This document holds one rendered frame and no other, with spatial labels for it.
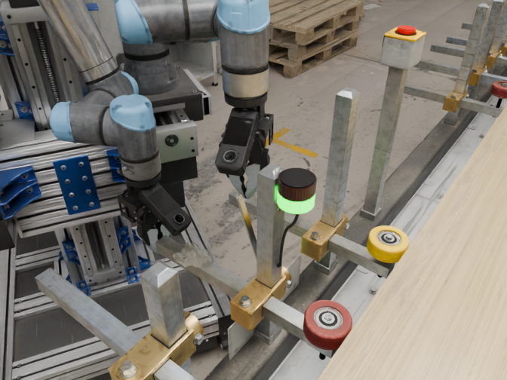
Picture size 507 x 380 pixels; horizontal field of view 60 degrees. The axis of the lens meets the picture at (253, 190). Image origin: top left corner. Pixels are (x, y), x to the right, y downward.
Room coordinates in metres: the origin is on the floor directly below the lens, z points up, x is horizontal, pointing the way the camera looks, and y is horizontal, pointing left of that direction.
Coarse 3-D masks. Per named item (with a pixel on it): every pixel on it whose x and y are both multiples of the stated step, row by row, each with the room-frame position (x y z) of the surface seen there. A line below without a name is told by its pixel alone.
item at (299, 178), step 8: (296, 168) 0.59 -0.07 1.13; (280, 176) 0.57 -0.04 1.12; (288, 176) 0.57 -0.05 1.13; (296, 176) 0.57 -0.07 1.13; (304, 176) 0.57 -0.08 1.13; (312, 176) 0.57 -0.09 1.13; (288, 184) 0.55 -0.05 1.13; (296, 184) 0.55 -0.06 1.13; (304, 184) 0.55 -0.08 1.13; (312, 184) 0.55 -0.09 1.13; (288, 200) 0.54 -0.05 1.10; (280, 208) 0.58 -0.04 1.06; (296, 216) 0.56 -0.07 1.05; (280, 248) 0.59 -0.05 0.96; (280, 256) 0.59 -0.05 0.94; (280, 264) 0.59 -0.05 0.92
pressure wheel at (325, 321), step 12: (324, 300) 0.51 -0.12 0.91; (312, 312) 0.49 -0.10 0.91; (324, 312) 0.49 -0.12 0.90; (336, 312) 0.49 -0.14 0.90; (348, 312) 0.49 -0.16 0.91; (312, 324) 0.46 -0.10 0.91; (324, 324) 0.46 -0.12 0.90; (336, 324) 0.46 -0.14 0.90; (348, 324) 0.46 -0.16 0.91; (312, 336) 0.45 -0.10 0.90; (324, 336) 0.44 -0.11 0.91; (336, 336) 0.44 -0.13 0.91; (324, 348) 0.44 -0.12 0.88; (336, 348) 0.44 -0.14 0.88
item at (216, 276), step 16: (160, 240) 0.72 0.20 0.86; (192, 272) 0.65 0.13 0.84; (208, 272) 0.62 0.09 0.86; (224, 272) 0.62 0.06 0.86; (224, 288) 0.60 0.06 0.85; (240, 288) 0.58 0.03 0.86; (272, 304) 0.54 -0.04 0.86; (272, 320) 0.52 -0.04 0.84; (288, 320) 0.51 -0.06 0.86; (304, 336) 0.48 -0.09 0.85
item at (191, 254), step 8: (184, 248) 0.68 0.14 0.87; (192, 248) 0.68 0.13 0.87; (200, 248) 0.69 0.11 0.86; (176, 256) 0.66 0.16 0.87; (184, 256) 0.66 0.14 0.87; (192, 256) 0.65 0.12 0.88; (200, 256) 0.66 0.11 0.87; (208, 256) 0.65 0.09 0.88; (184, 264) 0.64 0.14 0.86; (192, 264) 0.64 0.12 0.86; (200, 264) 0.64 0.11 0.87; (208, 264) 0.64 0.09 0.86
